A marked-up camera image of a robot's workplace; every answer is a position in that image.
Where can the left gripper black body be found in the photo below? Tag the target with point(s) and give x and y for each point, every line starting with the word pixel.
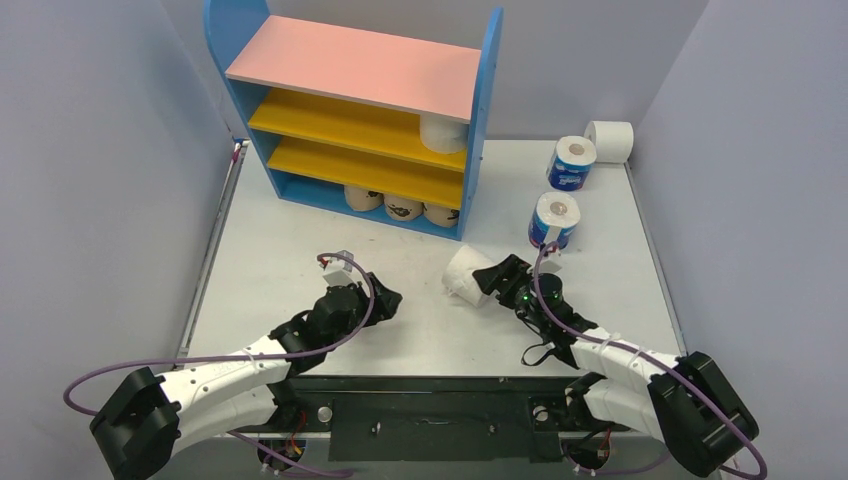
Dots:
pixel 341 335

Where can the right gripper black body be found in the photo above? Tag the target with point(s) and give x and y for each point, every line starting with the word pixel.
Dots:
pixel 505 278

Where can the blue roll front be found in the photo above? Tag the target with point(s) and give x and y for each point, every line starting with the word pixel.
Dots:
pixel 555 217

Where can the blue roll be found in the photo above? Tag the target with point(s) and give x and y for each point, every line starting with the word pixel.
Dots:
pixel 572 159
pixel 555 217

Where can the brown cartoon roll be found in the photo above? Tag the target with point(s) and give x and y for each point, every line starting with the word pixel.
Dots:
pixel 401 208
pixel 361 199

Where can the blue roll back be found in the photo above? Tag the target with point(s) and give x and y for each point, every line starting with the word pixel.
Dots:
pixel 572 159

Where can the plain white toilet roll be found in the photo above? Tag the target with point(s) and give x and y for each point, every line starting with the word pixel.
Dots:
pixel 443 136

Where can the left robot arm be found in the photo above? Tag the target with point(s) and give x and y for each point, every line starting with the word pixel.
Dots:
pixel 151 417

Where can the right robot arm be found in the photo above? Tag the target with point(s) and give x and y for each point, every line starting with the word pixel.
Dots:
pixel 684 401

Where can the blue pink yellow shelf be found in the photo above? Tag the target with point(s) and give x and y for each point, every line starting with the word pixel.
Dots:
pixel 327 106

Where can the white roll lying at back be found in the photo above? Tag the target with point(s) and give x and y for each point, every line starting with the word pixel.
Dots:
pixel 613 140

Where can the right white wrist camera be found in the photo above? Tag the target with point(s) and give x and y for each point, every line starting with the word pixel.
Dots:
pixel 550 260

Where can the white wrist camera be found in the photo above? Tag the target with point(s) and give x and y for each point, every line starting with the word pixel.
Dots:
pixel 550 260
pixel 336 269

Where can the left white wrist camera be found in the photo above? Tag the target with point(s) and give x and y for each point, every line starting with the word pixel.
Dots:
pixel 336 269

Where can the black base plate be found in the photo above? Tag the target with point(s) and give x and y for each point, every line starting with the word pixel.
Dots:
pixel 424 419

